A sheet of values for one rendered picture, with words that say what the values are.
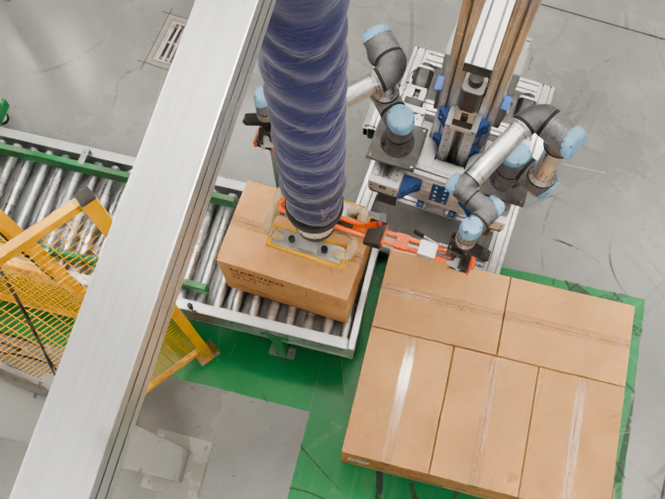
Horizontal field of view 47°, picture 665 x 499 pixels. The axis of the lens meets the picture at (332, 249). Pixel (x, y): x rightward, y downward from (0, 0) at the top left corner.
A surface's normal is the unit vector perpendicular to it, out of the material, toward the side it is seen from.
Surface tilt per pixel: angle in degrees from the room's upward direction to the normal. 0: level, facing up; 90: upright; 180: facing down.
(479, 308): 0
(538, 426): 0
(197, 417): 0
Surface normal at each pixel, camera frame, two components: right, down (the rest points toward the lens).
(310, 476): 0.00, -0.33
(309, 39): 0.20, 0.82
